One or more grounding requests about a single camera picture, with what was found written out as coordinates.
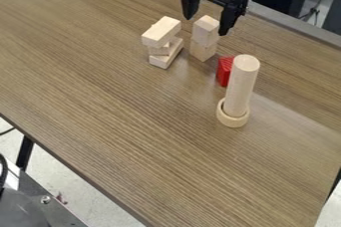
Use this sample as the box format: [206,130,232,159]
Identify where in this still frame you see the wooden cube block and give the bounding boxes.
[190,14,221,48]
[188,39,219,63]

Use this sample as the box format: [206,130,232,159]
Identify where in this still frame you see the long wooden block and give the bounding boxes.
[140,15,183,48]
[148,37,185,70]

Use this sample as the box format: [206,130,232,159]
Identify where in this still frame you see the red block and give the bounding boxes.
[215,55,236,88]

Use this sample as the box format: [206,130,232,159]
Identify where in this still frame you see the small wooden block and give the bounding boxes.
[146,41,176,57]

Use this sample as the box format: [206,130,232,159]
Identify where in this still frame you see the wooden cylinder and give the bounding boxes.
[222,54,261,118]

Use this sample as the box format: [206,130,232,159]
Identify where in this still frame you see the wooden ring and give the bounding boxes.
[215,98,252,128]

